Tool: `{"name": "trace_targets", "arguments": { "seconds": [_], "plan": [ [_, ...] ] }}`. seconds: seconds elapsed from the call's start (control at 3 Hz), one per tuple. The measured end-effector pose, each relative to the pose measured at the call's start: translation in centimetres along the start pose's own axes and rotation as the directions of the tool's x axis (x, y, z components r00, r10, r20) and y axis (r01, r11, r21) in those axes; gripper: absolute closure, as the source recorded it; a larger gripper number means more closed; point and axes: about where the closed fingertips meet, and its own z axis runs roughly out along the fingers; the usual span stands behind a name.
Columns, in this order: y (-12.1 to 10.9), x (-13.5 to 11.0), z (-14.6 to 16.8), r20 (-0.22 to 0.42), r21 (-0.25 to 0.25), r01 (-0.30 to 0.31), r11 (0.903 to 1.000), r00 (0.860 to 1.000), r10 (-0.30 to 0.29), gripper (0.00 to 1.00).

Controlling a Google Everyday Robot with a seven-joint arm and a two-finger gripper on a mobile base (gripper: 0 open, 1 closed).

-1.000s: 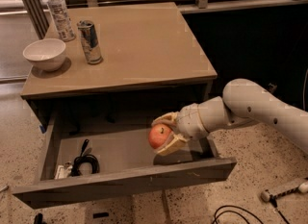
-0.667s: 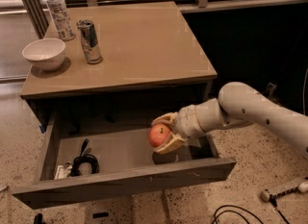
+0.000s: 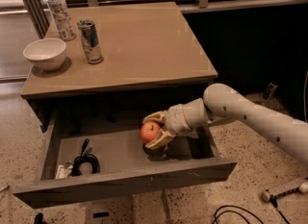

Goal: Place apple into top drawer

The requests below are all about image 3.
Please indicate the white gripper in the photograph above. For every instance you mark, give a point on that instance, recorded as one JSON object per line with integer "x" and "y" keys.
{"x": 175, "y": 119}

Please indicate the red apple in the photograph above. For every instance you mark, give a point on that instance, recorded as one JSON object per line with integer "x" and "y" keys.
{"x": 149, "y": 130}

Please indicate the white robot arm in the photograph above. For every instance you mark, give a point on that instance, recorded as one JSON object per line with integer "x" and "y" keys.
{"x": 221, "y": 103}

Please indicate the brown cabinet with top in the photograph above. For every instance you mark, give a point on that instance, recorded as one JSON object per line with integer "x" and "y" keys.
{"x": 143, "y": 45}

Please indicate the open grey top drawer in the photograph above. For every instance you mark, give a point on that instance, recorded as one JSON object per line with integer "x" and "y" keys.
{"x": 125, "y": 168}

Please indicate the white adapter in drawer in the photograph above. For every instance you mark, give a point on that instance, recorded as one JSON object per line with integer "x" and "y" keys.
{"x": 63, "y": 171}

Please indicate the silver drink can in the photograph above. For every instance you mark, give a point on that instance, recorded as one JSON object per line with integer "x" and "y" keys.
{"x": 89, "y": 40}

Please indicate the small dark device on floor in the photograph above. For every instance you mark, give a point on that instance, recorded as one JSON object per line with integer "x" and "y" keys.
{"x": 270, "y": 90}

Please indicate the white power strip on floor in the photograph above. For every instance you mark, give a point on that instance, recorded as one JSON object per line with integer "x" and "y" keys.
{"x": 296, "y": 185}

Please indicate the white ceramic bowl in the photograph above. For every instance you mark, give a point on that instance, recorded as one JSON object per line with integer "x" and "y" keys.
{"x": 47, "y": 54}

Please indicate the clear plastic water bottle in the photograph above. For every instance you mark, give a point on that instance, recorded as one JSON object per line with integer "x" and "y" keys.
{"x": 59, "y": 12}

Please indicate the black object at bottom edge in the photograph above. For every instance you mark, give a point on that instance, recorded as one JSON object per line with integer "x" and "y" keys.
{"x": 39, "y": 219}

